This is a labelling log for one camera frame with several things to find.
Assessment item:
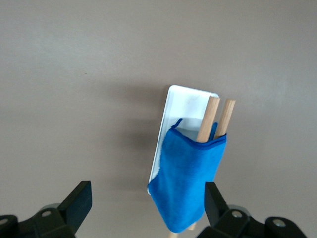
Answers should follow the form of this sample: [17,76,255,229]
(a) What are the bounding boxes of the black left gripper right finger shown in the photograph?
[197,181,307,238]

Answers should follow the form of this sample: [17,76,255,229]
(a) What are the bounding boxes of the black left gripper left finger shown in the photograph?
[0,180,93,238]

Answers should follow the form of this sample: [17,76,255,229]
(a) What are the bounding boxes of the blue microfibre towel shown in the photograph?
[147,118,228,235]

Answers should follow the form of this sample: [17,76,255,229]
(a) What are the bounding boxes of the white rack with wooden rods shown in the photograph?
[147,84,236,238]

